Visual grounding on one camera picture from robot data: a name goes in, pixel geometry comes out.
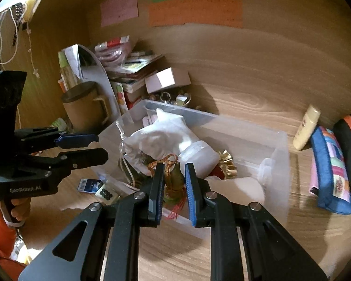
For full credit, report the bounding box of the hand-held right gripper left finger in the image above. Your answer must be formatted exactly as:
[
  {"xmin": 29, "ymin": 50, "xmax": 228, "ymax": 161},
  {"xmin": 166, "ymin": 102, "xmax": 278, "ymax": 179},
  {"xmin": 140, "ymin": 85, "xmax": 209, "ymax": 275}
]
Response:
[{"xmin": 18, "ymin": 162, "xmax": 166, "ymax": 281}]

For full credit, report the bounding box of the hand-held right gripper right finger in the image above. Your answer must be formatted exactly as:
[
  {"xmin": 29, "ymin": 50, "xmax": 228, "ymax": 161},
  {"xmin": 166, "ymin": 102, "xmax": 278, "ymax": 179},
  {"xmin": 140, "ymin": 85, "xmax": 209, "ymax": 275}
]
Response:
[{"xmin": 184, "ymin": 162, "xmax": 328, "ymax": 281}]

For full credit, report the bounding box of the person's left forearm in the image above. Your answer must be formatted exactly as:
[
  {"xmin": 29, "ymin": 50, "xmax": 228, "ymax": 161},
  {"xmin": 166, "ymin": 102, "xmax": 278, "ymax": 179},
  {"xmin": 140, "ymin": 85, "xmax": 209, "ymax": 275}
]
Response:
[{"xmin": 0, "ymin": 199, "xmax": 27, "ymax": 270}]

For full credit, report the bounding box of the white file holder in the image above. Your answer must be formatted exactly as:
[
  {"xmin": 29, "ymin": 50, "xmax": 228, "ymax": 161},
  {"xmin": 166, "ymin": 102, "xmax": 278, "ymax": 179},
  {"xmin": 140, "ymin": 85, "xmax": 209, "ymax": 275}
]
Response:
[{"xmin": 77, "ymin": 44, "xmax": 122, "ymax": 121}]

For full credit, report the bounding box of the white cloth pouch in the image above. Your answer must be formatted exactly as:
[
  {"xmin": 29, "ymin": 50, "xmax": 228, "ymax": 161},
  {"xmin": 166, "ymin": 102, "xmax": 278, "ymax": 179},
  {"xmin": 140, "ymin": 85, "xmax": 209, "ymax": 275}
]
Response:
[{"xmin": 118, "ymin": 108, "xmax": 199, "ymax": 168}]

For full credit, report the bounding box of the small white cardboard box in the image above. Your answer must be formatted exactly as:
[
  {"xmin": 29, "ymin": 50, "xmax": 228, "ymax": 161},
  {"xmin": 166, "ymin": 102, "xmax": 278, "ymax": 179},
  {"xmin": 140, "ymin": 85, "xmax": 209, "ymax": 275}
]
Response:
[{"xmin": 145, "ymin": 67, "xmax": 191, "ymax": 95}]

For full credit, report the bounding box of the small barcode card packet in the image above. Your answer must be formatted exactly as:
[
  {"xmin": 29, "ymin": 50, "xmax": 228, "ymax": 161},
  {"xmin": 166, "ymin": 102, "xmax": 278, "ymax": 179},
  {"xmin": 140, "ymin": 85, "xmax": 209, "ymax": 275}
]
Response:
[{"xmin": 95, "ymin": 185, "xmax": 118, "ymax": 204}]

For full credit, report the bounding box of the cream plastic jar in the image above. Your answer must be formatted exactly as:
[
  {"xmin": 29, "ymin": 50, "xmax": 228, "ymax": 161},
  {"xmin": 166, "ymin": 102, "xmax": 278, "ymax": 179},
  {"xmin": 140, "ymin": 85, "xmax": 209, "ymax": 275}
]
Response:
[{"xmin": 209, "ymin": 176, "xmax": 266, "ymax": 208}]

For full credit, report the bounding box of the red white tube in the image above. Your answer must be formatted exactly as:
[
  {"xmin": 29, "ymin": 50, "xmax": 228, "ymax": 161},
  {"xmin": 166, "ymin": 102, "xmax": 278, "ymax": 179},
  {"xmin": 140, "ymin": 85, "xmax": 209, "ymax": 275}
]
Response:
[{"xmin": 94, "ymin": 35, "xmax": 131, "ymax": 51}]

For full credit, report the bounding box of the blue patterned pencil case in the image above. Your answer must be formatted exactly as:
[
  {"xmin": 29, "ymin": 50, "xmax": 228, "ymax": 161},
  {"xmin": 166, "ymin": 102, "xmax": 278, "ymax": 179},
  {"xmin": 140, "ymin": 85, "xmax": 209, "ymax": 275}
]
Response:
[{"xmin": 310, "ymin": 126, "xmax": 351, "ymax": 216}]

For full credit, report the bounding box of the white cable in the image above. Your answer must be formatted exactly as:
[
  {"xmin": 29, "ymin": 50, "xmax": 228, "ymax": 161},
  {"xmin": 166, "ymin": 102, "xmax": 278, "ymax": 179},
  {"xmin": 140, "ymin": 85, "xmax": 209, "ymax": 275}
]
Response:
[{"xmin": 0, "ymin": 4, "xmax": 40, "ymax": 78}]

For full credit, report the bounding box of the brown mug with lid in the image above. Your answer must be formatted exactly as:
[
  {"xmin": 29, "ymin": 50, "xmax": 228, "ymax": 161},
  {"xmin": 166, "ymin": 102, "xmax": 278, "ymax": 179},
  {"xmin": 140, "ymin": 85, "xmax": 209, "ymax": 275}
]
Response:
[{"xmin": 61, "ymin": 81, "xmax": 112, "ymax": 133}]

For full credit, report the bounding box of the cream lotion tube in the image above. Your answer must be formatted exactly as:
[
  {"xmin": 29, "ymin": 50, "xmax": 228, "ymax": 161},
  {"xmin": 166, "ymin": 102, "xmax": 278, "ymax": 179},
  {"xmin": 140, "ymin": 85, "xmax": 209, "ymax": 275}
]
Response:
[{"xmin": 292, "ymin": 104, "xmax": 322, "ymax": 152}]

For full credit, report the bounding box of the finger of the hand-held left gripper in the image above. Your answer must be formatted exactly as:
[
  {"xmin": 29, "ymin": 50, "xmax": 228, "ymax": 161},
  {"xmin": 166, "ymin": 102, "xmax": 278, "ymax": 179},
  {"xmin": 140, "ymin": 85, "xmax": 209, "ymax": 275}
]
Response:
[
  {"xmin": 32, "ymin": 148, "xmax": 109, "ymax": 180},
  {"xmin": 16, "ymin": 126, "xmax": 99, "ymax": 153}
]

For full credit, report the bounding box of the red velvet pouch gold trim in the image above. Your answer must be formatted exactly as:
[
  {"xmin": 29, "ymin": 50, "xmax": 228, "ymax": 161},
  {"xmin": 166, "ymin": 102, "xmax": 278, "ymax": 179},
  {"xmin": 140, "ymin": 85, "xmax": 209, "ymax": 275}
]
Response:
[{"xmin": 212, "ymin": 149, "xmax": 239, "ymax": 181}]

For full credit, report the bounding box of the white round container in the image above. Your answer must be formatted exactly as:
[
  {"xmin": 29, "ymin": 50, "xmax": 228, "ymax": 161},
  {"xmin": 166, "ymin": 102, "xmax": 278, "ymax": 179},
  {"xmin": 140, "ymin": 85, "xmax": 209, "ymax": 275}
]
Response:
[{"xmin": 177, "ymin": 140, "xmax": 220, "ymax": 179}]

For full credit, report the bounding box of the dark barcode card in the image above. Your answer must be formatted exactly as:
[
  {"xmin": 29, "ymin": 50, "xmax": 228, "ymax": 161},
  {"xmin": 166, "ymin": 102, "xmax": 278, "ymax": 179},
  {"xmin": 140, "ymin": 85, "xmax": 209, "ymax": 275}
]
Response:
[{"xmin": 77, "ymin": 178, "xmax": 103, "ymax": 195}]

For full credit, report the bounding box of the person's left hand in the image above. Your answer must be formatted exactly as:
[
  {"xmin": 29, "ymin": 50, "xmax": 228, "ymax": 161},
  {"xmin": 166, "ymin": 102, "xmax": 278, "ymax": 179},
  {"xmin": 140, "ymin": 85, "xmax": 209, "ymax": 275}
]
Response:
[{"xmin": 10, "ymin": 197, "xmax": 32, "ymax": 226}]

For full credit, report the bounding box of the pink flat pouch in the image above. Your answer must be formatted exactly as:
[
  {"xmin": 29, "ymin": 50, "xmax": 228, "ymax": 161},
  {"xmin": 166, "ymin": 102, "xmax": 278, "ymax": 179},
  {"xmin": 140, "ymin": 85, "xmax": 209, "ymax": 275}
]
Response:
[{"xmin": 308, "ymin": 167, "xmax": 321, "ymax": 197}]

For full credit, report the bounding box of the clear plastic storage bin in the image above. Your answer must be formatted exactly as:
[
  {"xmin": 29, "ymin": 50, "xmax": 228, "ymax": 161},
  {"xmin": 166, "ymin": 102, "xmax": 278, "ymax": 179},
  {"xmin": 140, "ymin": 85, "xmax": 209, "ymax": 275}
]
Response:
[{"xmin": 98, "ymin": 99, "xmax": 290, "ymax": 240}]

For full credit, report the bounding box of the pink sticky note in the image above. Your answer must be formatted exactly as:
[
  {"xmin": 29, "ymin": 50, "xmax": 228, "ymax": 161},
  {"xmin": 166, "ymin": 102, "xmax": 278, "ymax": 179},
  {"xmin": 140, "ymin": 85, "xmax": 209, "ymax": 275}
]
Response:
[{"xmin": 100, "ymin": 0, "xmax": 139, "ymax": 27}]

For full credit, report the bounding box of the folded white paper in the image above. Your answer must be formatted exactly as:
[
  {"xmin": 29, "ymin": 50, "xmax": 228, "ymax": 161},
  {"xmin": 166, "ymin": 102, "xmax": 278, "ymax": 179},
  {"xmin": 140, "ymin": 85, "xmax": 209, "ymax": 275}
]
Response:
[{"xmin": 58, "ymin": 44, "xmax": 83, "ymax": 78}]

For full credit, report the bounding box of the orange green tube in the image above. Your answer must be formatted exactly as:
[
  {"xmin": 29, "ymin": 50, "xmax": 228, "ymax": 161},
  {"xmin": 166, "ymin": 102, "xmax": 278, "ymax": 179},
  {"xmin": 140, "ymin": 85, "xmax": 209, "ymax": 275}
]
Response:
[{"xmin": 51, "ymin": 118, "xmax": 68, "ymax": 132}]

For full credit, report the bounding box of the wooden desktop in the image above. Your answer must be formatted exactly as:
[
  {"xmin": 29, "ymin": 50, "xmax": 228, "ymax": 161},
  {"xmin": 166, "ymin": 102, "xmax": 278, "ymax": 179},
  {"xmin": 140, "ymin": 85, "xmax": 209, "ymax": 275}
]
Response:
[{"xmin": 18, "ymin": 73, "xmax": 351, "ymax": 281}]

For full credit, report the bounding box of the stack of books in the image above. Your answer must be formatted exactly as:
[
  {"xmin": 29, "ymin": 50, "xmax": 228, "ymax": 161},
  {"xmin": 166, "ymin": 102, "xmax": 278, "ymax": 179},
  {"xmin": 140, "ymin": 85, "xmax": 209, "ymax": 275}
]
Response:
[{"xmin": 105, "ymin": 49, "xmax": 165, "ymax": 109}]

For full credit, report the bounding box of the orange sticky note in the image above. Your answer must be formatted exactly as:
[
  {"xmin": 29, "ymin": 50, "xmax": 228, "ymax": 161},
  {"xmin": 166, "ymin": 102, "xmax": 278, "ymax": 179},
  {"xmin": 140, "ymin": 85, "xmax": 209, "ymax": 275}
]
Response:
[{"xmin": 148, "ymin": 0, "xmax": 244, "ymax": 29}]

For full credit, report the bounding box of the black orange zipper case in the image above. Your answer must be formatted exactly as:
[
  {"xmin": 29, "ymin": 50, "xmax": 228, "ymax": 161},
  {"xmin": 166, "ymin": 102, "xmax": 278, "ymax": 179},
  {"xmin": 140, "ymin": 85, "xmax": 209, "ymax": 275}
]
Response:
[{"xmin": 333, "ymin": 114, "xmax": 351, "ymax": 199}]

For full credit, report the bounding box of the green gourd ornament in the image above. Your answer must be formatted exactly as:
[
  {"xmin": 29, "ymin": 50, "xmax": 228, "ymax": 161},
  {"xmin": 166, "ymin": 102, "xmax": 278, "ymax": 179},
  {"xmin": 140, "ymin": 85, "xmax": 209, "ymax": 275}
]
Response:
[{"xmin": 148, "ymin": 154, "xmax": 188, "ymax": 221}]

